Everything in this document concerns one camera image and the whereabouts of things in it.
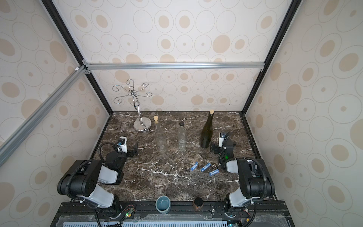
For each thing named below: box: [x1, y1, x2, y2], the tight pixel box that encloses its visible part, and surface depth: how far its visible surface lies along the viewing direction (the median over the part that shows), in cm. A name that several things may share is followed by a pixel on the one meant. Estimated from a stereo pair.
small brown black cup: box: [192, 196, 205, 212], surface depth 69 cm
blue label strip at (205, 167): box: [200, 162, 212, 173], surface depth 91 cm
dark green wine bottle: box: [199, 109, 215, 149], surface depth 90 cm
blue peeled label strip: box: [208, 168, 220, 176], surface depth 89 cm
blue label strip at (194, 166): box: [190, 161, 199, 172], surface depth 91 cm
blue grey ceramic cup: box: [155, 195, 172, 215], surface depth 73 cm
